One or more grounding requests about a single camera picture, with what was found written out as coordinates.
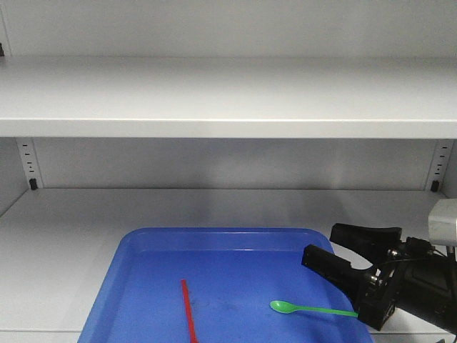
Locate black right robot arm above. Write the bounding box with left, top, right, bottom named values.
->
left=302, top=223, right=456, bottom=334

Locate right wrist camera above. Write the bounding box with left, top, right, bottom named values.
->
left=428, top=199, right=457, bottom=247

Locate red plastic spoon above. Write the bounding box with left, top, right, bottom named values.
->
left=181, top=279, right=199, bottom=343

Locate white wall cabinet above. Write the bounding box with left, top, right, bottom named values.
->
left=1, top=1, right=456, bottom=342

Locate blue plastic tray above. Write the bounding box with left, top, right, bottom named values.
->
left=79, top=228, right=372, bottom=342

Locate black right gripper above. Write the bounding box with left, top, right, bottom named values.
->
left=301, top=223, right=456, bottom=331

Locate green plastic spoon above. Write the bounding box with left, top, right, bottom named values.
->
left=270, top=300, right=358, bottom=318

